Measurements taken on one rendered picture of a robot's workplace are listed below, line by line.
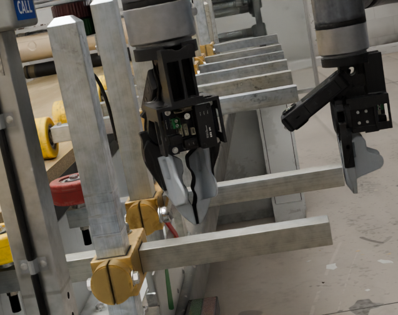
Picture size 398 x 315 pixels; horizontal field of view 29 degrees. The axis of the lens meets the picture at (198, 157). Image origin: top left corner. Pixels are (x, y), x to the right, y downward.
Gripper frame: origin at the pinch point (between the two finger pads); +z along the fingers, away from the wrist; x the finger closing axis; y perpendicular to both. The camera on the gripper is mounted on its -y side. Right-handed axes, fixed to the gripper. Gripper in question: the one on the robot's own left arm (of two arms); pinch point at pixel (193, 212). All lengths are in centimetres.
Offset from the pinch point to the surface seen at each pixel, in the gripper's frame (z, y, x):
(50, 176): 2, -52, -12
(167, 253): 5.6, -4.6, -3.2
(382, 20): 50, -808, 484
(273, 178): 4.6, -22.8, 19.0
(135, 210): 4.2, -23.8, -2.8
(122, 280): 5.7, 0.2, -10.0
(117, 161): 13, -108, 9
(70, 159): 2, -66, -6
